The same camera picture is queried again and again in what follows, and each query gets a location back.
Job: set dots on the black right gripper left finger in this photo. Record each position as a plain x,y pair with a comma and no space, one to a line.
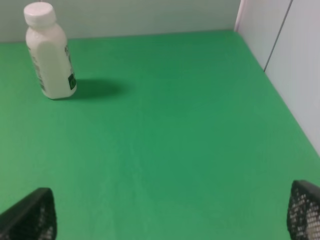
32,218

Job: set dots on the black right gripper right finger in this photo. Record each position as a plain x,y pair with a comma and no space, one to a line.
303,213

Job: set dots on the green table cloth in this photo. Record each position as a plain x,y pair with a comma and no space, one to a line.
168,137

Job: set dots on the white plastic milk bottle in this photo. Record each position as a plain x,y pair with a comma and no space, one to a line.
47,44

